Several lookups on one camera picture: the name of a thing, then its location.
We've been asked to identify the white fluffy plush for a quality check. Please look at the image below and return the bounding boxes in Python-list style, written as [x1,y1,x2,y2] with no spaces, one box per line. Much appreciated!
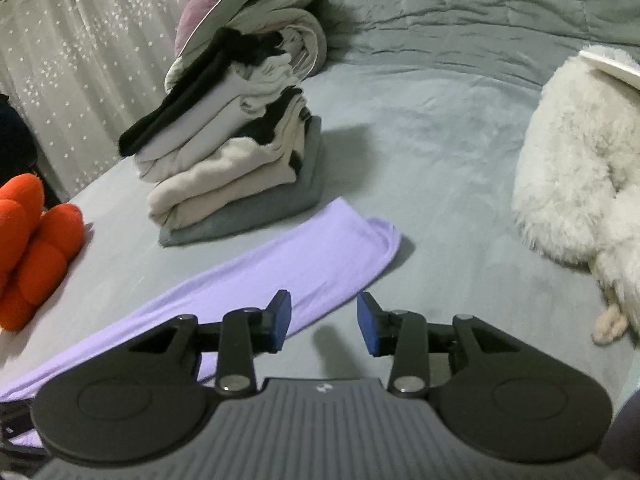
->
[511,44,640,346]

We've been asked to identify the white folded garment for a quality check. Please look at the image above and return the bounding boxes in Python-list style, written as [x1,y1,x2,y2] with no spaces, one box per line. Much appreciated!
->
[134,55,306,181]

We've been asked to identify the star-print grey curtain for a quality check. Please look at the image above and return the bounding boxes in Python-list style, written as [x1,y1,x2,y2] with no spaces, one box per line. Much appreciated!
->
[0,0,236,201]

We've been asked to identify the orange pumpkin plush cushion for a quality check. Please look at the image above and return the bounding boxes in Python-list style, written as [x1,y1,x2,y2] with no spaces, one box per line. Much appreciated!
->
[0,174,85,332]

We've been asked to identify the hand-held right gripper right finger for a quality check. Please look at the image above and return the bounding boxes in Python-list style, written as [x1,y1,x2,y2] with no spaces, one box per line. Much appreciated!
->
[356,291,506,400]

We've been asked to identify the grey folded garment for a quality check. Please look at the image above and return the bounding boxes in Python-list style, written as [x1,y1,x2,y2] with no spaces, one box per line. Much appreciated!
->
[159,116,325,248]

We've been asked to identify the grey bed sheet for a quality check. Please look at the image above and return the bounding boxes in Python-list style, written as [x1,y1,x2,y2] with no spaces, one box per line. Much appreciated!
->
[0,50,640,411]

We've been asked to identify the dark hanging garment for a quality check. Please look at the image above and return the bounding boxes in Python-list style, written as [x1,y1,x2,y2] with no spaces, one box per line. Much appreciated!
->
[0,92,63,211]

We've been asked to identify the purple pants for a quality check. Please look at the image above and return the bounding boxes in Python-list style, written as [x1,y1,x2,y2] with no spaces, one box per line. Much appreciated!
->
[0,197,402,448]

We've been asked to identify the cream flat board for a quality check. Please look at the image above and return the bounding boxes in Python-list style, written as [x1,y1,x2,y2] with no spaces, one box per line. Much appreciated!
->
[579,45,640,86]

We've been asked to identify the black folded garment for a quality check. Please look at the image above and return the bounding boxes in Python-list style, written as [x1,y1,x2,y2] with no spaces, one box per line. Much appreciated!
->
[117,27,288,157]

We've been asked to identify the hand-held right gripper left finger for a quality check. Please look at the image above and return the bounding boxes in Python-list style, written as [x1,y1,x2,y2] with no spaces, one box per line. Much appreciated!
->
[127,289,293,397]

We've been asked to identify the grey quilted headboard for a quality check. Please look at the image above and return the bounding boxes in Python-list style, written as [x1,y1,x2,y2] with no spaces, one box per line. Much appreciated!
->
[280,0,640,86]

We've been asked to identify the beige folded garment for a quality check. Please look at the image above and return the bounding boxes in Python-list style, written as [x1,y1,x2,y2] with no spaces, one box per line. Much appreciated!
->
[147,95,308,231]

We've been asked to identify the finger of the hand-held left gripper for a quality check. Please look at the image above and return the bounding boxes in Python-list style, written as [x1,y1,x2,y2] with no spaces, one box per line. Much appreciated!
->
[0,400,36,445]

